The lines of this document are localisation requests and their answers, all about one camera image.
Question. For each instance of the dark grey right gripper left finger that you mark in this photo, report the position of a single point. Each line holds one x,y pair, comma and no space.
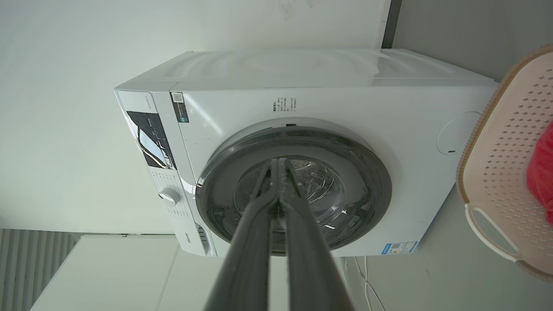
248,255

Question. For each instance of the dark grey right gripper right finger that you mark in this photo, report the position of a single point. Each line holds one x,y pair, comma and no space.
309,259

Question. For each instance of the beige perforated laundry basket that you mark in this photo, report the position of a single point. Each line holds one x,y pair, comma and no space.
505,155

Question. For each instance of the dark round washing machine door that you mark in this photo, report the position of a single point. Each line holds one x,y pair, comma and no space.
363,185

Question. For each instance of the white cabinet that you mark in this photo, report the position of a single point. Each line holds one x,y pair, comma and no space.
116,276

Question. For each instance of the white front-load washing machine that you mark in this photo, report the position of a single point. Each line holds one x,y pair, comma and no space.
389,112

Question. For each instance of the grey ribbed panel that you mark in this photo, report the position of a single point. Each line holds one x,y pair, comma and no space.
30,263

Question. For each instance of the red garment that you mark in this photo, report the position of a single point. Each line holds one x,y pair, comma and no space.
542,172

